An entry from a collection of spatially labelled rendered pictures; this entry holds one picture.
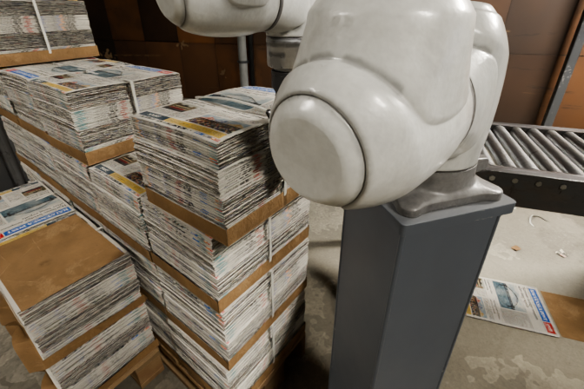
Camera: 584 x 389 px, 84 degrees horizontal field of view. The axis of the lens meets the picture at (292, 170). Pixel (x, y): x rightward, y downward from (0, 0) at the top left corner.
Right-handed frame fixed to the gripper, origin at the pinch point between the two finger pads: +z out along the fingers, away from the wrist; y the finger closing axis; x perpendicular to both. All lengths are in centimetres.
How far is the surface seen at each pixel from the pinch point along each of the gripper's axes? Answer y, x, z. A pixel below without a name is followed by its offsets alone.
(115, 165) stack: 13, -59, 13
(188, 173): 18.4, -11.3, -1.7
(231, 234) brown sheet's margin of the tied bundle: 16.9, -2.1, 10.0
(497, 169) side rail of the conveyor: -63, 36, 16
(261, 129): 6.1, -2.7, -9.0
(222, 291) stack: 17.2, -7.0, 28.7
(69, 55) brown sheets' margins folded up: -6, -124, -12
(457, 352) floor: -57, 42, 96
